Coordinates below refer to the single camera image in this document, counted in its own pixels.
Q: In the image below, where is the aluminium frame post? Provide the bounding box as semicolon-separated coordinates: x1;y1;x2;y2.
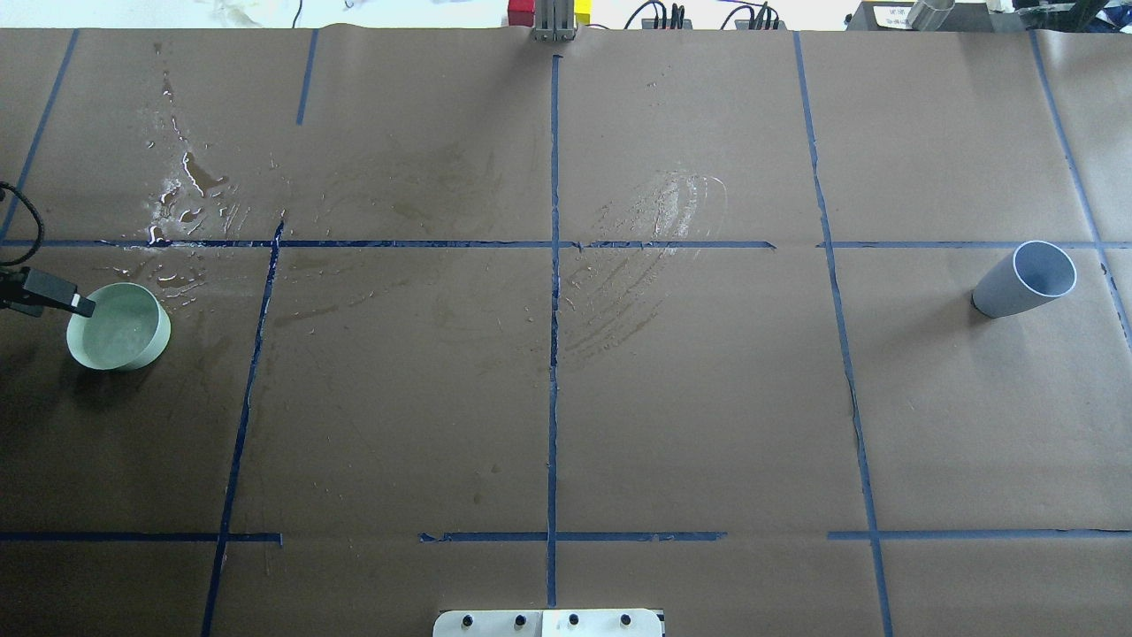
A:
532;0;577;42

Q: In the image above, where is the mint green bowl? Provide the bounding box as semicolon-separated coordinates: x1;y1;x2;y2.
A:
67;282;172;372

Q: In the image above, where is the light blue cup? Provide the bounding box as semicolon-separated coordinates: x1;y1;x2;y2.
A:
971;241;1078;319

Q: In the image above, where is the silver metal cylinder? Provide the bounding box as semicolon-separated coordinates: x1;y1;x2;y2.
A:
904;0;957;32

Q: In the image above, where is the white pedestal column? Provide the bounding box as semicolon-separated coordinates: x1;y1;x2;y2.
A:
432;608;666;636

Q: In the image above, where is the yellow cube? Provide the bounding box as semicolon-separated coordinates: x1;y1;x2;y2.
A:
574;0;593;25

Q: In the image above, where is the red cube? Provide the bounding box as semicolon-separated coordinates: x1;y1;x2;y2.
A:
506;0;535;27

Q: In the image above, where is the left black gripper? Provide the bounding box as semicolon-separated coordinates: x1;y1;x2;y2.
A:
1;267;96;318

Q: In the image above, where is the black camera cable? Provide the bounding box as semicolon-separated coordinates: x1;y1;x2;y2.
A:
0;180;45;268

